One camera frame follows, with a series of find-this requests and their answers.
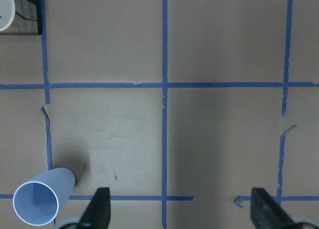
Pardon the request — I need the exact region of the black wire mug rack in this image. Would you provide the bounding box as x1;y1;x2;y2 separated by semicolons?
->
0;0;43;35

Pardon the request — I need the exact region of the light blue plastic cup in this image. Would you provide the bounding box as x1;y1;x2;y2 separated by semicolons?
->
12;168;75;227

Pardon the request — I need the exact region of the white mug near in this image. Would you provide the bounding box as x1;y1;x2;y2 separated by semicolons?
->
0;0;15;31

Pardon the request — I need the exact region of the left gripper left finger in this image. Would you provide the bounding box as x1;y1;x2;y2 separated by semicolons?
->
77;187;111;229

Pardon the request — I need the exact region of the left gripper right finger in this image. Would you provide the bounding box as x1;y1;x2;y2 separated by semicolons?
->
250;188;295;229

